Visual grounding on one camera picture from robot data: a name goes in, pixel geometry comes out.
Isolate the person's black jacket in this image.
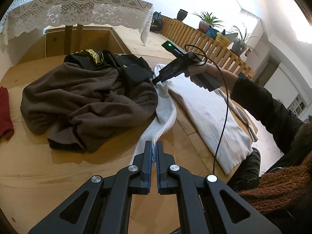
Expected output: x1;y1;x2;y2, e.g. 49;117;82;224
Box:
228;149;312;234

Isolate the green plant in grey pot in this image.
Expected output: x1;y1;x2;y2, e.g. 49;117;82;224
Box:
231;23;261;56

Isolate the wooden slatted railing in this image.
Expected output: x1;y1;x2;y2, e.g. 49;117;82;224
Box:
161;15;256;81

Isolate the dark ceramic vase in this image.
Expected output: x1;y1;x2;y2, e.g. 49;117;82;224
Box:
177;9;189;22

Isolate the dark red cloth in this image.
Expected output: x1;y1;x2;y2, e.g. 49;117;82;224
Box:
0;86;14;140

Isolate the black garment with yellow print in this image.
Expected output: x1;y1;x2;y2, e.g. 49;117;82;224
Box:
64;49;154;88

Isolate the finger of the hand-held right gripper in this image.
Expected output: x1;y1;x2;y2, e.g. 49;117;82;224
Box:
152;71;182;83

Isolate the person's right forearm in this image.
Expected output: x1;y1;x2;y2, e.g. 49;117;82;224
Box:
230;73;305;159

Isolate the yellow plastic basket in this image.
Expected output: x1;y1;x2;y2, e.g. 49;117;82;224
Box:
216;32;232;46

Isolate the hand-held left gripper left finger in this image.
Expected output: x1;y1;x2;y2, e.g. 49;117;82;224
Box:
27;140;153;234

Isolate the white cube shelf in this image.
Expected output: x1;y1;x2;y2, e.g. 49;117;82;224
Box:
288;95;306;117

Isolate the cream ribbed sweater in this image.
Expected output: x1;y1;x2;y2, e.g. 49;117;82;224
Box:
129;63;258;176

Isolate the person's right hand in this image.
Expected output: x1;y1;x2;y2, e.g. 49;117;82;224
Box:
184;63;239;88

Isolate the orange knitted scarf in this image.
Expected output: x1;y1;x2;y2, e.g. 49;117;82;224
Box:
238;160;312;215

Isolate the grey box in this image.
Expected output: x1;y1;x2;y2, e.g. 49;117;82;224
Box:
224;31;240;42

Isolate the blue pot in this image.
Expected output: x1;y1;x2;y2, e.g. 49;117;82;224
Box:
207;27;220;39

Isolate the person's head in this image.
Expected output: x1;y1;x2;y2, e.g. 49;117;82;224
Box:
291;116;312;168

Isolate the white lace tablecloth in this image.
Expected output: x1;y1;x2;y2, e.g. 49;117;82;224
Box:
0;0;154;50

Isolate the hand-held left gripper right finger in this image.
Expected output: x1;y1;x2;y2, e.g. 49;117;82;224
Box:
156;141;282;234

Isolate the brown garment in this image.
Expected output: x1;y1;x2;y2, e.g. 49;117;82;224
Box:
20;61;159;154

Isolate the black drawstring bag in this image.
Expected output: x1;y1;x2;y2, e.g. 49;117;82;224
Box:
150;11;163;33

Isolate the black cable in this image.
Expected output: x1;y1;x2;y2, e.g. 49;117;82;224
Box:
184;44;230;176

